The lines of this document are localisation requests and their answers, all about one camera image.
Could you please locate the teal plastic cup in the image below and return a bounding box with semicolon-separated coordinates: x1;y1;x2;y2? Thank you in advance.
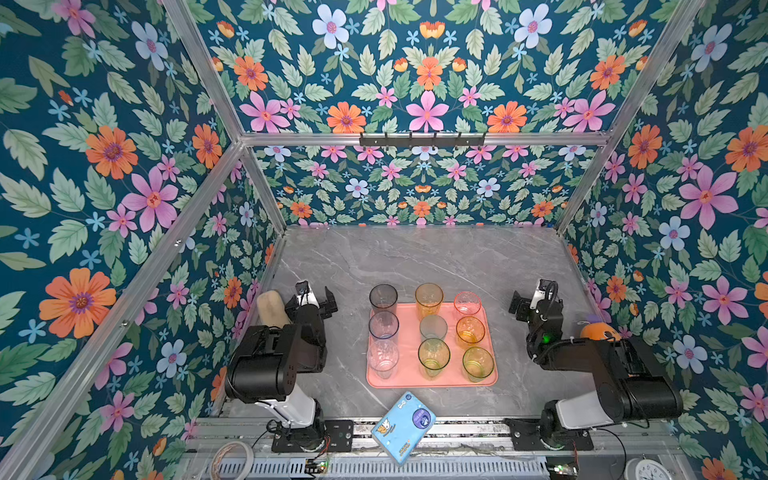
419;315;448;340

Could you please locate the clear tape roll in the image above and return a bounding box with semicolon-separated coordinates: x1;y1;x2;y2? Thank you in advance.
208;440;255;480

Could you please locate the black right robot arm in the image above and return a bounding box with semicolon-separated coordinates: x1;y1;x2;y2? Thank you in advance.
504;279;683;451

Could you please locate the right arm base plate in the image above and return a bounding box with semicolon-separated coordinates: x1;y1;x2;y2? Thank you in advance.
502;418;594;452

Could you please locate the blue translucent plastic cup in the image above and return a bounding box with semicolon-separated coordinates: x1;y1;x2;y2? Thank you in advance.
368;311;400;345

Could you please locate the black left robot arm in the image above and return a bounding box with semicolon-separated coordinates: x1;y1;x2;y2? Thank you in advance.
224;280;338;452

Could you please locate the orange plush toy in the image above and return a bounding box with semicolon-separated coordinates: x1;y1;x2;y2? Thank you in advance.
580;322;622;342

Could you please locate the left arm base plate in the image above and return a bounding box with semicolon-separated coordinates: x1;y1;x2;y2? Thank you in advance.
271;420;355;454

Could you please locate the olive green plastic cup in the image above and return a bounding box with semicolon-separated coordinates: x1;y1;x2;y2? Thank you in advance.
417;339;451;380

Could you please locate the white clock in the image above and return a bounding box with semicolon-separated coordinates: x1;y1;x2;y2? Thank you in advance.
623;458;672;480

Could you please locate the black hook rail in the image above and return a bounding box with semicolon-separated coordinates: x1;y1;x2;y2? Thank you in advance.
358;132;486;149

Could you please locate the beige sponge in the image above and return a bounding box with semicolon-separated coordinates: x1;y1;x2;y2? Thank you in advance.
256;290;292;328

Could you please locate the yellow plastic cup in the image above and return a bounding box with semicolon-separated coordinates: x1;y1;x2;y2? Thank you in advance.
414;283;444;320

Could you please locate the blue cartoon box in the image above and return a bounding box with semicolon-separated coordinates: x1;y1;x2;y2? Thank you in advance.
371;391;437;466

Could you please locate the amber plastic cup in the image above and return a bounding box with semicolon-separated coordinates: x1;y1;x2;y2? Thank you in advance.
455;316;486;348

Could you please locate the clear plastic cup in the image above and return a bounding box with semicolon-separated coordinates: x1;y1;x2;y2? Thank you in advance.
367;339;400;379

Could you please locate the pink rectangular tray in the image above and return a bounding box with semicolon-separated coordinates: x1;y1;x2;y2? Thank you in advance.
366;303;499;389

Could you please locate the pink plastic cup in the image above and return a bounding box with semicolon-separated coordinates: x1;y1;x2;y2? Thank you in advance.
453;291;482;316

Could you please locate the light green plastic cup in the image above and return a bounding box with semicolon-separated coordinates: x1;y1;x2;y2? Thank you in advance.
462;347;495;383

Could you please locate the dark grey plastic cup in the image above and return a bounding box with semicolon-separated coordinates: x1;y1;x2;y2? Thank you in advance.
369;284;399;315

